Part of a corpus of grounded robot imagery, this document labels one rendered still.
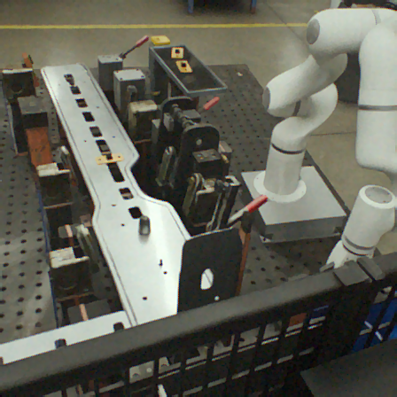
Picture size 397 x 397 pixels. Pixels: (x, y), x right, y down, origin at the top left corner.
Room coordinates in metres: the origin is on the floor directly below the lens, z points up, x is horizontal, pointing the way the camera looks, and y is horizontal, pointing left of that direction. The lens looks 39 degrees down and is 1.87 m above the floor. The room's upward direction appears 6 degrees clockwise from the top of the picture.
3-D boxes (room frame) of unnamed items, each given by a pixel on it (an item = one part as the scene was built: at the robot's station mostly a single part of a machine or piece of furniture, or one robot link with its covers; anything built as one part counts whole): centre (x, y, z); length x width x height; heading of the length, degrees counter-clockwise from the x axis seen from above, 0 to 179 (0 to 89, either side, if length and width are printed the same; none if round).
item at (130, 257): (1.27, 0.30, 1.00); 1.38 x 0.22 x 0.02; 26
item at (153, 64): (1.85, 0.20, 0.92); 0.08 x 0.08 x 0.44; 26
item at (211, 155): (1.15, -0.01, 0.91); 0.07 x 0.05 x 0.42; 116
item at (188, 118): (1.26, 0.06, 0.94); 0.18 x 0.13 x 0.49; 26
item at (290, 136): (1.48, -0.31, 1.10); 0.19 x 0.12 x 0.24; 103
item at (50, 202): (1.13, 0.41, 0.87); 0.12 x 0.09 x 0.35; 116
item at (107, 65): (1.86, 0.40, 0.88); 0.11 x 0.10 x 0.36; 116
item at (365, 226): (0.94, -0.41, 1.13); 0.09 x 0.08 x 0.13; 107
